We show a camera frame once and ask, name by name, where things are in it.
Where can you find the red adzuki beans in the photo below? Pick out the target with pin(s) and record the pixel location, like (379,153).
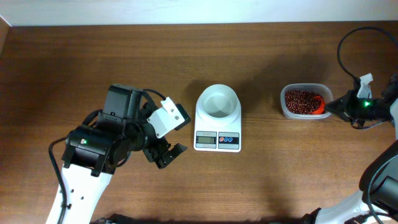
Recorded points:
(300,102)

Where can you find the white digital kitchen scale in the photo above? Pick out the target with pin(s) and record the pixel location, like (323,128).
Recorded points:
(218,135)

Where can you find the orange measuring scoop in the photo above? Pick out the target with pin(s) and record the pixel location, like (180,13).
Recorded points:
(321,106)

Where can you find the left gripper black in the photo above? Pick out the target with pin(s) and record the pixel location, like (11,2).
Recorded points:
(160,146)

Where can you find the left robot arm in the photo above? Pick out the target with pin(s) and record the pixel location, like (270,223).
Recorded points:
(130,121)

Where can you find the white round bowl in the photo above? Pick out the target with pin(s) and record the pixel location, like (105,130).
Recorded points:
(218,101)

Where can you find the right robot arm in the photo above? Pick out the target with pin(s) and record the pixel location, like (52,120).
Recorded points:
(376,199)

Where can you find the clear plastic bean container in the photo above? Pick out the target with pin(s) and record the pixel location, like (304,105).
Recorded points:
(320,89)

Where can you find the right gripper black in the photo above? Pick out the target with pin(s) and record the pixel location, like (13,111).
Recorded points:
(346,102)

